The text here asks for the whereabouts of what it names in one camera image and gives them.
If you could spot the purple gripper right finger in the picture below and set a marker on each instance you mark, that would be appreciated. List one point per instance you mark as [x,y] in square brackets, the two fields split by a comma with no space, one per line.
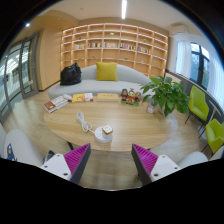
[151,167]

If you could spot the tan flat book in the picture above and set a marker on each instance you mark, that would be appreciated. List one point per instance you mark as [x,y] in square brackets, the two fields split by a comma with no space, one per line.
[107,97]

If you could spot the white chair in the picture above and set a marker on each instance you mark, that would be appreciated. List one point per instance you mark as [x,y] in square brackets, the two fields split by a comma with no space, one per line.
[16,146]
[198,157]

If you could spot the glass door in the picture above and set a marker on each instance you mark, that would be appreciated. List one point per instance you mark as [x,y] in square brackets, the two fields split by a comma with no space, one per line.
[18,79]

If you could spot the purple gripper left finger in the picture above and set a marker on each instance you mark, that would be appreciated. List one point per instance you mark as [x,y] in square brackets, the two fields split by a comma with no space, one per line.
[69,166]

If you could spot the white red small book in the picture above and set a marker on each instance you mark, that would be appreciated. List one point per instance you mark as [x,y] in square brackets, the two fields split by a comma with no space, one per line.
[88,97]

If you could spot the red white book stack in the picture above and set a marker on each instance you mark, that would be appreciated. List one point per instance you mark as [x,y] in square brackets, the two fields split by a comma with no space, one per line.
[55,104]

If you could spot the green chair far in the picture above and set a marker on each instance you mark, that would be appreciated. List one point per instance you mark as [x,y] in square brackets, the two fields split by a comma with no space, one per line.
[198,106]

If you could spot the green chair near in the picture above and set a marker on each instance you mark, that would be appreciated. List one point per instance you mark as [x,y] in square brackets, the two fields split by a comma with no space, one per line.
[215,135]

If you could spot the wooden bookshelf wall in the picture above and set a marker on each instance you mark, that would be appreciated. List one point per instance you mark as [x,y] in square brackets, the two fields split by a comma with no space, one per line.
[139,48]

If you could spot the ceiling light strip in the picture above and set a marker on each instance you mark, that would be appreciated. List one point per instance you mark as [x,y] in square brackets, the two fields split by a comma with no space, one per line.
[123,9]

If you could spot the green chair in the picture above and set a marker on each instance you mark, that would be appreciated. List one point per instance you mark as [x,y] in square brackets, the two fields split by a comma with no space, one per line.
[198,106]
[215,135]

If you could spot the yellow cushion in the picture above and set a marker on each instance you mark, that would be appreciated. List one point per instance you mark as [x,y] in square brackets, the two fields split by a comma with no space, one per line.
[106,71]

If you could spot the white round power strip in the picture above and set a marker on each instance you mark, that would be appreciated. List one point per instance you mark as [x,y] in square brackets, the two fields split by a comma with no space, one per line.
[101,137]

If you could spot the black bag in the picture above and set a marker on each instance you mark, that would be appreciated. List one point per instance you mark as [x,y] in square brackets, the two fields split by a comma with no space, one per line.
[70,75]

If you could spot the white curtain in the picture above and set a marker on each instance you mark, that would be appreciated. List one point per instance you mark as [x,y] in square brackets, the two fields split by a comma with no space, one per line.
[183,60]

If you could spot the round wooden table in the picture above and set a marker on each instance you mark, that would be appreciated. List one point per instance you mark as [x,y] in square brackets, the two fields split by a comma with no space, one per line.
[130,124]

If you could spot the green potted plant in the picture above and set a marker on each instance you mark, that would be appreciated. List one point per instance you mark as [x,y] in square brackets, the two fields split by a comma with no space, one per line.
[166,94]

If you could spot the white chair right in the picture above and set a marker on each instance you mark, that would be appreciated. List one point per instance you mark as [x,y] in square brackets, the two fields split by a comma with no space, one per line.
[198,157]

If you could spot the colourful toy figurines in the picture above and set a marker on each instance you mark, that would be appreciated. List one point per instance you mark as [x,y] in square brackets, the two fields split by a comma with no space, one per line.
[130,97]

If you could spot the window with dark frame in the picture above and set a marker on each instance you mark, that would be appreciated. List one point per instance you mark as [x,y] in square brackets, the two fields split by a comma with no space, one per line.
[200,65]

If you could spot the grey curved sofa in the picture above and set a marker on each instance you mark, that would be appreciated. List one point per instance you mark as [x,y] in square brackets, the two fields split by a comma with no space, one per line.
[128,78]

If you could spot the white orange cube charger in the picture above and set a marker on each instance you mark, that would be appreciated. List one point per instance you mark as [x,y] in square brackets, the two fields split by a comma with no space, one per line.
[107,129]

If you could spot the yellow book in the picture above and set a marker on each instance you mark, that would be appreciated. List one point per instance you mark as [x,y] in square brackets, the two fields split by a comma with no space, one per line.
[78,98]

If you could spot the white chair left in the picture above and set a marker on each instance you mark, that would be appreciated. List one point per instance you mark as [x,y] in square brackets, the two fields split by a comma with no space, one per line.
[16,146]

